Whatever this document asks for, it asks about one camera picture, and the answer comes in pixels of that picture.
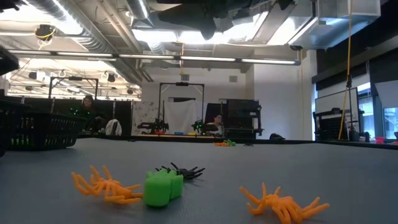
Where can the black plastic spider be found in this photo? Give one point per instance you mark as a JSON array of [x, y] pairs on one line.
[[186, 172], [247, 144]]

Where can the black equipment rack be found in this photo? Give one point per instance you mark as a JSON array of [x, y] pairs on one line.
[[242, 118]]

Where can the black gantry frame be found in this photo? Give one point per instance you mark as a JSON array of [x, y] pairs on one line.
[[159, 105]]

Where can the small black robot arm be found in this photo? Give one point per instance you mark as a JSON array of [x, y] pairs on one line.
[[154, 126]]

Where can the black dome-shaped object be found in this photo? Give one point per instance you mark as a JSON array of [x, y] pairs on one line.
[[276, 136]]

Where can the black table frame rail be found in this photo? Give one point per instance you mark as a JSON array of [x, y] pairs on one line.
[[357, 145]]

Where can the white hanging cloth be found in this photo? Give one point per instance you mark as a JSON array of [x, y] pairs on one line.
[[182, 115]]

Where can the grey ceiling air duct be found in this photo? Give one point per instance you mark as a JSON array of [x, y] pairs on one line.
[[342, 25]]

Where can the white bag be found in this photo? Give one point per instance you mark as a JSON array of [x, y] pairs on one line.
[[113, 128]]

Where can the person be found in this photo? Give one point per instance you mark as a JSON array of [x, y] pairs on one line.
[[217, 123], [88, 104]]

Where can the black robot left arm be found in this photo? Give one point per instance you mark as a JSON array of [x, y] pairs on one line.
[[6, 62]]

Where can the orange plastic spider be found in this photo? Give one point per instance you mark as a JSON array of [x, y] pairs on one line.
[[220, 144], [107, 188], [283, 205]]

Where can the pink cup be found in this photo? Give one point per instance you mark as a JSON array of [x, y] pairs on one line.
[[379, 140]]

